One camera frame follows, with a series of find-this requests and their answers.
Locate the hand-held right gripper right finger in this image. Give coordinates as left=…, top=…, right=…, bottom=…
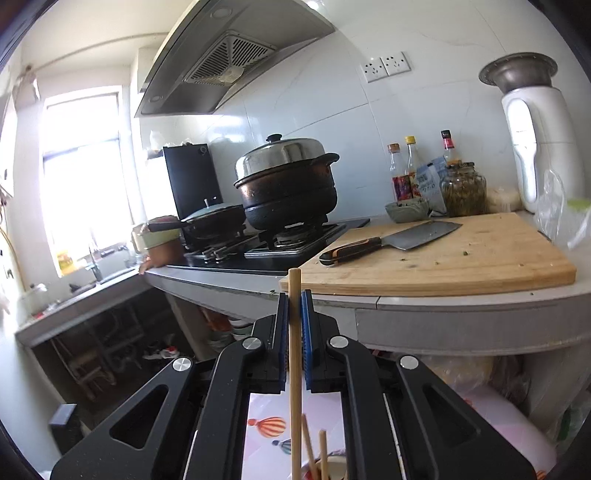
left=300, top=289, right=539, bottom=480

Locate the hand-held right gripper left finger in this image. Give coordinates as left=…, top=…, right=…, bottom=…
left=50, top=291, right=289, bottom=480

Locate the single wooden chopstick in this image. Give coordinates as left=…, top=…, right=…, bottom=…
left=288, top=269, right=303, bottom=480

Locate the bunch of wooden chopsticks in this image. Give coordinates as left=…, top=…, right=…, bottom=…
left=301, top=413, right=331, bottom=480

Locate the stack of white bowls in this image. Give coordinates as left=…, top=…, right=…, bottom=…
left=207, top=307, right=254, bottom=347

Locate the black gas stove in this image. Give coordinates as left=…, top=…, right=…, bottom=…
left=166, top=218, right=370, bottom=277

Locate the pair of sneakers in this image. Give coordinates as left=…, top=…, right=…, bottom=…
left=143, top=346, right=181, bottom=361

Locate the black frying pan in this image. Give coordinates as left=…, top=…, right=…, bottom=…
left=147, top=198, right=246, bottom=241

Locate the black cooking pot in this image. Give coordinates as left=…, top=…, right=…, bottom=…
left=234, top=154, right=340, bottom=230

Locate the pan lid with knob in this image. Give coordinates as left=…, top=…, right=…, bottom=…
left=185, top=198, right=237, bottom=221

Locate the kitchen cleaver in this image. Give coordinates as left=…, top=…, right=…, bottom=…
left=320, top=220, right=463, bottom=267

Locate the bag of pale noodles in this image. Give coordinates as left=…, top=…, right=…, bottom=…
left=416, top=355, right=495, bottom=393

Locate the grey concrete counter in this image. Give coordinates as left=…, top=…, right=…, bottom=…
left=14, top=265, right=591, bottom=356

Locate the small grey bowl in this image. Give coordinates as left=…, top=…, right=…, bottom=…
left=385, top=198, right=430, bottom=222

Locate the wooden cutting board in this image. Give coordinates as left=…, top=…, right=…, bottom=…
left=278, top=212, right=577, bottom=297

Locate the red label sauce bottle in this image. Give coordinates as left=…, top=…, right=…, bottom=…
left=387, top=143, right=414, bottom=202

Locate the black appliance box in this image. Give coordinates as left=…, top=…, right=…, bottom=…
left=163, top=144, right=222, bottom=222

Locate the steel pot lid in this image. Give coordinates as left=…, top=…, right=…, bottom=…
left=235, top=134, right=326, bottom=178

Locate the blue white seasoning packet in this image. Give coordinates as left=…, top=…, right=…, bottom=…
left=413, top=157, right=448, bottom=217

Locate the metal sink faucet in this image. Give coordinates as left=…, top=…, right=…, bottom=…
left=88, top=244, right=130, bottom=282

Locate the yellow cap sauce bottle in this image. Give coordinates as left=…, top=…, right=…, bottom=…
left=405, top=136, right=423, bottom=199

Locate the glass jar of pickles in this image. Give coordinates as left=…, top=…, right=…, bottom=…
left=440, top=161, right=488, bottom=217

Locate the small black floor box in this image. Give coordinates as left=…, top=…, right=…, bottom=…
left=48, top=404, right=84, bottom=453

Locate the red cap sauce bottle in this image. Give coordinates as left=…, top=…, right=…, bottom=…
left=440, top=130, right=462, bottom=167

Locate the kitchen window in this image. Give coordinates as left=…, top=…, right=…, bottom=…
left=41, top=88, right=139, bottom=278

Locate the crumpled clear plastic bag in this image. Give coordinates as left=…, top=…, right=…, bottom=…
left=538, top=168, right=591, bottom=252

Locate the steel range hood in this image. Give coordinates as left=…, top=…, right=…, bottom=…
left=134, top=0, right=335, bottom=118

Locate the white kitchen appliance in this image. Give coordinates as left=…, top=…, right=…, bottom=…
left=501, top=85, right=587, bottom=214

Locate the white wall socket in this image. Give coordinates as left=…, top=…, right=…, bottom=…
left=361, top=52, right=411, bottom=84

